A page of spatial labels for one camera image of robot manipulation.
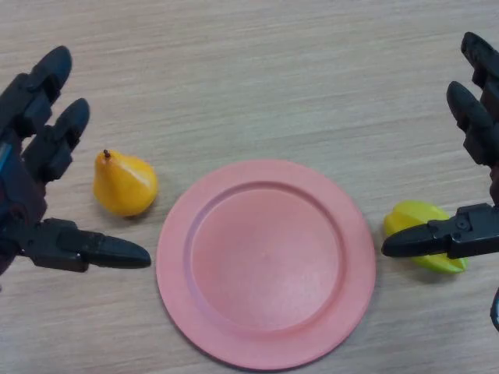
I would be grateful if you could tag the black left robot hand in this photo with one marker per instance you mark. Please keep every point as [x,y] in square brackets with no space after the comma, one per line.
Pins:
[35,163]

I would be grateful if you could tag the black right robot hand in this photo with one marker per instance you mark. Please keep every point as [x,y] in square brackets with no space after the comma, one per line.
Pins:
[475,230]

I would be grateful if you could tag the yellow pear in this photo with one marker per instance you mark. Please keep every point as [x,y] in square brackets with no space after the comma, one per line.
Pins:
[124,187]

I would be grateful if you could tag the pink round plate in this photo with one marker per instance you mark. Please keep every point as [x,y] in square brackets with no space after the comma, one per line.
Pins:
[265,265]

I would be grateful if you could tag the yellow-green starfruit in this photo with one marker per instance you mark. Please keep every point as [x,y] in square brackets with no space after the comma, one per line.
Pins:
[413,214]

